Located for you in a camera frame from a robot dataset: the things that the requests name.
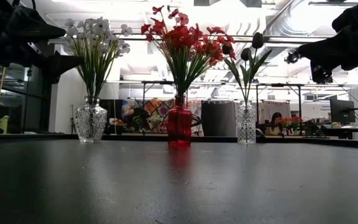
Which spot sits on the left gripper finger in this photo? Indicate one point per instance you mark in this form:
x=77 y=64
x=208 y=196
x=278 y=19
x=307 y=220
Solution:
x=61 y=62
x=30 y=28

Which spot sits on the white veined flower bunch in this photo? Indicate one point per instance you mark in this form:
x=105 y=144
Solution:
x=96 y=28

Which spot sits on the red flower bunch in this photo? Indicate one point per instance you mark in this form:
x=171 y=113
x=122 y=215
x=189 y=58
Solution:
x=179 y=37

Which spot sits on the clear round glass vase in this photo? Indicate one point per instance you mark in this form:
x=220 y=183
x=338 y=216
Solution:
x=90 y=124

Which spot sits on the orange background flowers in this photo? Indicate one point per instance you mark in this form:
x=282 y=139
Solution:
x=295 y=121

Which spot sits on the clear slim glass vase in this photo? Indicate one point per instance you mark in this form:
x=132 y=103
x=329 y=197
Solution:
x=246 y=124

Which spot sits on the red glass vase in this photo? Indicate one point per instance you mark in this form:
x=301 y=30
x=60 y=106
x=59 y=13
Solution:
x=179 y=124

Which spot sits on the long ceiling light bar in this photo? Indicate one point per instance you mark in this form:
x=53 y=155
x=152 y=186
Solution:
x=291 y=39

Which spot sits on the black tripod stand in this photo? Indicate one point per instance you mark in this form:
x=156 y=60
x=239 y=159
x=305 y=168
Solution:
x=27 y=102

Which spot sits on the black computer monitor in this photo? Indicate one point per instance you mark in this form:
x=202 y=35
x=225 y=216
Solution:
x=342 y=110

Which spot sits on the white draped board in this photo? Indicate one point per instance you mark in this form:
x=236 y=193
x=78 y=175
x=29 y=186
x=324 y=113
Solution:
x=284 y=107

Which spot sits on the colourful small desk object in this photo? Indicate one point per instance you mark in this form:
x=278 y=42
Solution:
x=336 y=125

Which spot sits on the yellow green container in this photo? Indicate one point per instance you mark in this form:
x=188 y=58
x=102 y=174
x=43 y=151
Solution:
x=3 y=126

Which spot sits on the dark background desk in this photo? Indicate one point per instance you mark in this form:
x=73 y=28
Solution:
x=346 y=130

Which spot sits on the person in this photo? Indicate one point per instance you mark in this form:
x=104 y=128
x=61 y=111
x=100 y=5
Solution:
x=275 y=119

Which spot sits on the colourful patterned quilt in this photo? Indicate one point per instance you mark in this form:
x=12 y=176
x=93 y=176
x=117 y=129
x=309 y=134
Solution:
x=158 y=109

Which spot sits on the dark grey panel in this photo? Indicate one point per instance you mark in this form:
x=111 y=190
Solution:
x=217 y=118

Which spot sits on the black ceiling camera cluster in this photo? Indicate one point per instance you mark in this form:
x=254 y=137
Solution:
x=291 y=57

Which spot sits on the black metal table frame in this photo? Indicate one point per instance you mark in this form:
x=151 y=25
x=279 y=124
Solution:
x=149 y=82
x=299 y=99

